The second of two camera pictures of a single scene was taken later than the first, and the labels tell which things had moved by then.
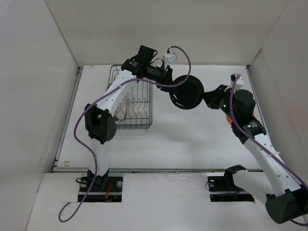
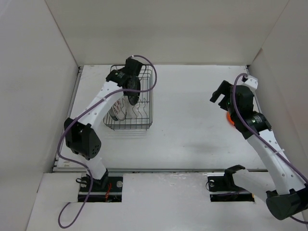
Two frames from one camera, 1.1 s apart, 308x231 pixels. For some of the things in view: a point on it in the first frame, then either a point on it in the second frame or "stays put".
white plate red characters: [121, 111] stays put
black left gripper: [166, 75] -> [131, 93]
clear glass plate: [132, 106] stays put
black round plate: [188, 96] -> [132, 81]
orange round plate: [229, 120] stays put
